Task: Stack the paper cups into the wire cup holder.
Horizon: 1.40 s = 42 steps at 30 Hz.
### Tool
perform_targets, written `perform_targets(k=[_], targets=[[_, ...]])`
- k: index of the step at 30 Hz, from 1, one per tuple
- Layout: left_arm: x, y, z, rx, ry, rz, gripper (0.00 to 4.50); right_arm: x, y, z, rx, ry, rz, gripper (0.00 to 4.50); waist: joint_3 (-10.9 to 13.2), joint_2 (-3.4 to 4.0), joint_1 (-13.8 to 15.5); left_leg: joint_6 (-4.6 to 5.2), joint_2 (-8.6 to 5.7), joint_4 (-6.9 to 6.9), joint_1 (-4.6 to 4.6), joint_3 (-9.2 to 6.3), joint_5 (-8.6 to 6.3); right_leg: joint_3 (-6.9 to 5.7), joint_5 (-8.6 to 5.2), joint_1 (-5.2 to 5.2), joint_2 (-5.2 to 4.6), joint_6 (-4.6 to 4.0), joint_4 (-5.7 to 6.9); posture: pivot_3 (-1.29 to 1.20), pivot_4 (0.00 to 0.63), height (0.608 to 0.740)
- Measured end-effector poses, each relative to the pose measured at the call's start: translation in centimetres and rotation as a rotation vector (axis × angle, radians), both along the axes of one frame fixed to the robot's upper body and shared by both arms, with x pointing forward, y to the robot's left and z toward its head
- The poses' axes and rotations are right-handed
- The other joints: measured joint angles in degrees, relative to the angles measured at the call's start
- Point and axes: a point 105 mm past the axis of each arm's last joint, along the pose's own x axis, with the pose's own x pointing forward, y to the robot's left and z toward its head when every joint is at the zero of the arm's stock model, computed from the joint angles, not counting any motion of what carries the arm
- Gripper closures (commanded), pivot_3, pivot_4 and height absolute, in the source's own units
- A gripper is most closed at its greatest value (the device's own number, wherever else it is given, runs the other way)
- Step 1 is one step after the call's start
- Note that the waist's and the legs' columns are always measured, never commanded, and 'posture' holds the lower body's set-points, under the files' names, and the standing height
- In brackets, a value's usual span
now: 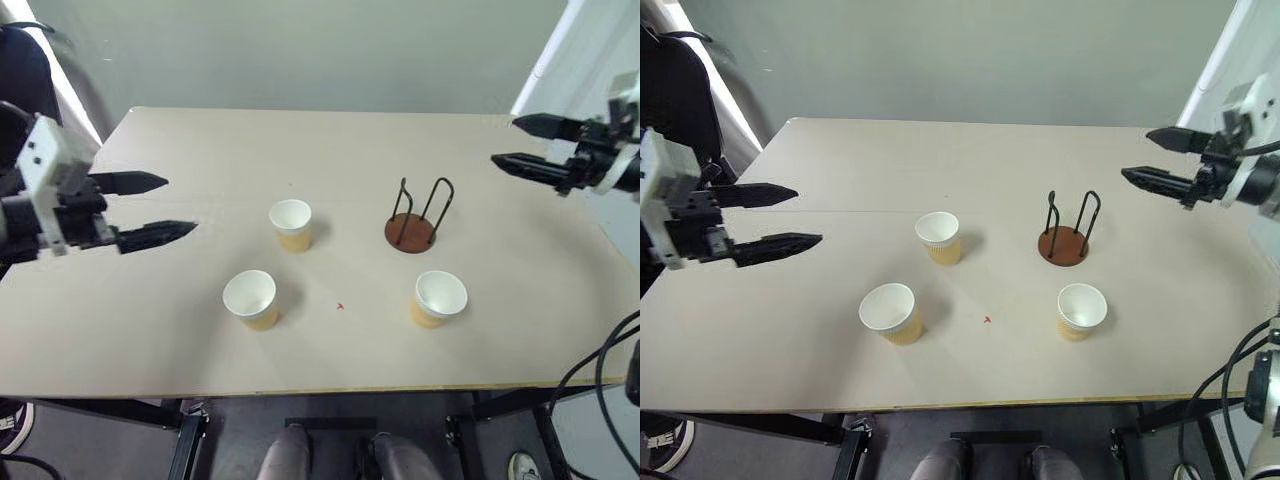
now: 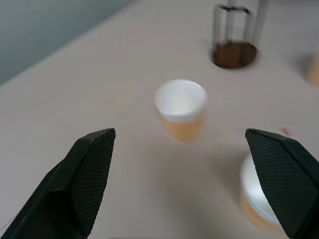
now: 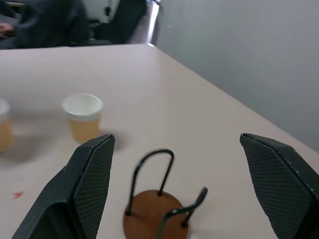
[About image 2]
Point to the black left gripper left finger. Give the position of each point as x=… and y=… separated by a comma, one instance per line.
x=74, y=184

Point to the orange white paper cup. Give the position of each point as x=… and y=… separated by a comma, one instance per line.
x=181, y=110
x=314, y=71
x=251, y=199

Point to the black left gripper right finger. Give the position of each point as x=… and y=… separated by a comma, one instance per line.
x=284, y=179

